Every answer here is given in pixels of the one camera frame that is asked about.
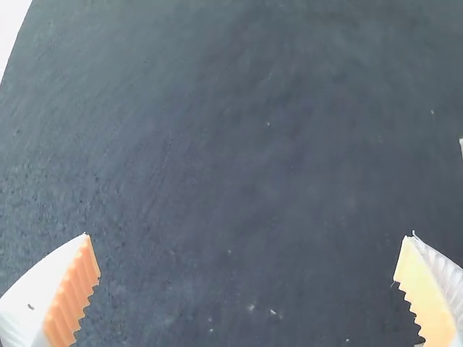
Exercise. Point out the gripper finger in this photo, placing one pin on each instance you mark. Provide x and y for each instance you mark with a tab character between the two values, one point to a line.
430	289
32	300

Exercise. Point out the black mat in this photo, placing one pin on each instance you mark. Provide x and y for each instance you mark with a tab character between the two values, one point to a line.
231	144

